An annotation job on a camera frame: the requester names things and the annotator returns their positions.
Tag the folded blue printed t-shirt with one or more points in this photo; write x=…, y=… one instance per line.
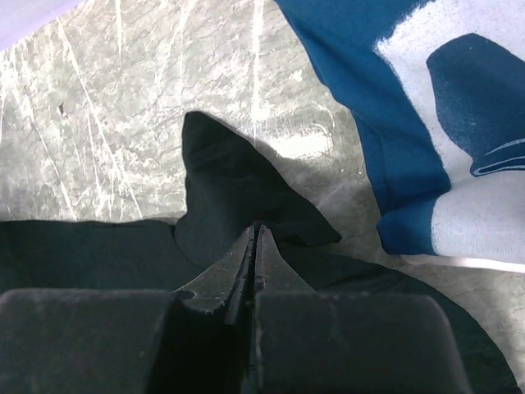
x=436, y=89

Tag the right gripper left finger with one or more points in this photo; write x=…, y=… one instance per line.
x=222, y=291

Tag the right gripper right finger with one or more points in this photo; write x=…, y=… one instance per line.
x=271, y=272

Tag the black t-shirt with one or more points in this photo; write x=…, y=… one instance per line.
x=90, y=307

